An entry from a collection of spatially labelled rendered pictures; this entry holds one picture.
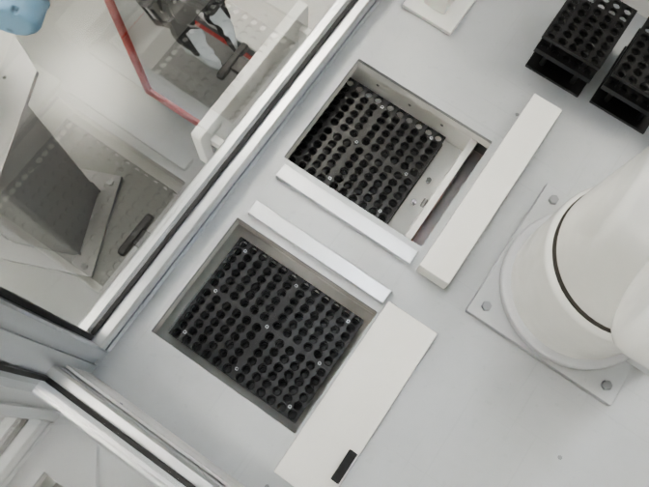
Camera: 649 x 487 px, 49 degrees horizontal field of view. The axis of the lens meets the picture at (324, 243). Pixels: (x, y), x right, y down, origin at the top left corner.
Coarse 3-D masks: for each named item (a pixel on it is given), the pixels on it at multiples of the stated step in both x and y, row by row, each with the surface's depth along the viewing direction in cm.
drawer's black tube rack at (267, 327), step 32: (256, 256) 107; (224, 288) 108; (256, 288) 109; (288, 288) 109; (224, 320) 104; (256, 320) 104; (288, 320) 104; (320, 320) 104; (352, 320) 104; (224, 352) 106; (256, 352) 106; (288, 352) 106; (320, 352) 106; (256, 384) 101; (288, 384) 102; (320, 384) 102; (288, 416) 100
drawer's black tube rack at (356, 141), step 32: (352, 96) 117; (320, 128) 112; (352, 128) 113; (384, 128) 113; (320, 160) 111; (352, 160) 111; (384, 160) 111; (416, 160) 111; (352, 192) 110; (384, 192) 110
